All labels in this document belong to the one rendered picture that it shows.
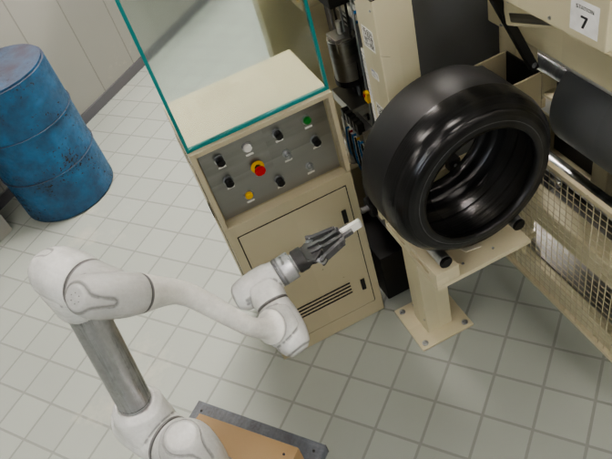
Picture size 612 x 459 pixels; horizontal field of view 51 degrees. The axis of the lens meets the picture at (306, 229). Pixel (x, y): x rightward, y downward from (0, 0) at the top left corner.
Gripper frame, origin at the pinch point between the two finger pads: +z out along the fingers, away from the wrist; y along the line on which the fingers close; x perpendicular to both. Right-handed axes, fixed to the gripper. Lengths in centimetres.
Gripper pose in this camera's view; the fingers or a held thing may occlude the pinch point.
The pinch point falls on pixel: (351, 228)
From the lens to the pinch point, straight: 193.8
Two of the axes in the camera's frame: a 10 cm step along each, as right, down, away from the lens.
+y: -3.9, -5.8, 7.1
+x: 3.5, 6.2, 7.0
